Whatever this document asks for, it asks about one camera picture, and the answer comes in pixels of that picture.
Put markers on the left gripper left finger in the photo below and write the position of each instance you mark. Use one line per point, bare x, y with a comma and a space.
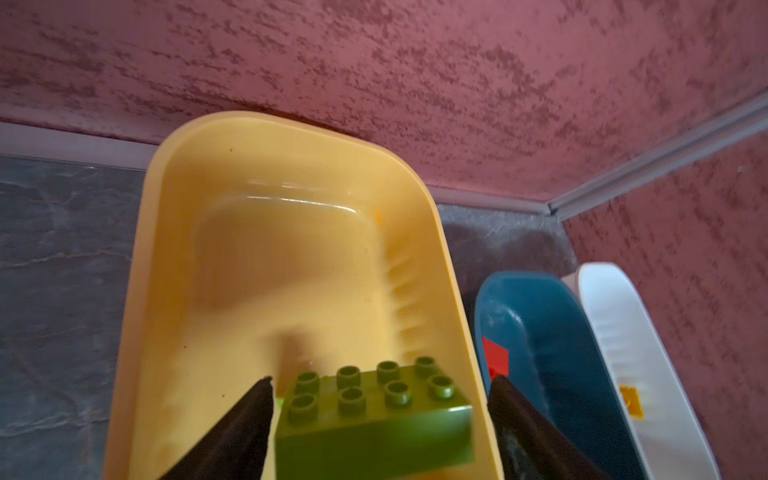
236, 447

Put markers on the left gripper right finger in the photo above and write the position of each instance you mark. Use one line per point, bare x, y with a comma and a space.
530, 446

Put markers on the small red lego brick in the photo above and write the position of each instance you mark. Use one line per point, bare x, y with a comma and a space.
497, 359

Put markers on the yellow lego brick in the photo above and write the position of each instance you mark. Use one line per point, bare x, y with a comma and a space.
632, 401

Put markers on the green long lego brick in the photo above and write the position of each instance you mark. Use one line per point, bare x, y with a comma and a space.
392, 422

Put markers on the teal plastic bin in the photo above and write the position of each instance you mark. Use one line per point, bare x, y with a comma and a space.
556, 363

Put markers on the white plastic bin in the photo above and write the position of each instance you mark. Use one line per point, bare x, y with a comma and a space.
669, 439

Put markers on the yellow plastic bin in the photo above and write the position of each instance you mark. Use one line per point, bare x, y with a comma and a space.
265, 246

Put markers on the right corner aluminium post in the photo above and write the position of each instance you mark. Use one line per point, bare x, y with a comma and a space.
725, 130

